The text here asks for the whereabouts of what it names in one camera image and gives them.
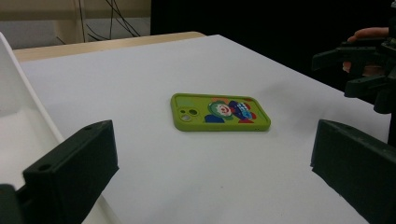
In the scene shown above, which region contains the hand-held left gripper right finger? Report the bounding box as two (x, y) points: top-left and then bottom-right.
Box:
(310, 119), (396, 224)

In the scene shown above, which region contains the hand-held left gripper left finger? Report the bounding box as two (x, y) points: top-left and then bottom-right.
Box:
(21, 119), (120, 224)

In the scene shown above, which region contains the white plastic box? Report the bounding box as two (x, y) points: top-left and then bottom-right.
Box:
(0, 32), (122, 224)

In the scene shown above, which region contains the green phone with cartoon case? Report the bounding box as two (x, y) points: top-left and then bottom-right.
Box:
(170, 92), (272, 133)

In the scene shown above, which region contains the black curtain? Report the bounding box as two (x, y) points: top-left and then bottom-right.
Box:
(150, 0), (396, 92)

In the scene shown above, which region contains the white table sheet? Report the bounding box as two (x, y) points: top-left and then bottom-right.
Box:
(18, 34), (394, 224)

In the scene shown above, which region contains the wooden table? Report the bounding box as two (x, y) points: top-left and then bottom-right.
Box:
(12, 31), (206, 63)

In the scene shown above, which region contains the wooden shelf unit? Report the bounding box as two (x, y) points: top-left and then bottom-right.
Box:
(0, 0), (152, 45)

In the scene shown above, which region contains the bundle of black cables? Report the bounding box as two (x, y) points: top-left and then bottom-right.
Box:
(77, 0), (142, 43)

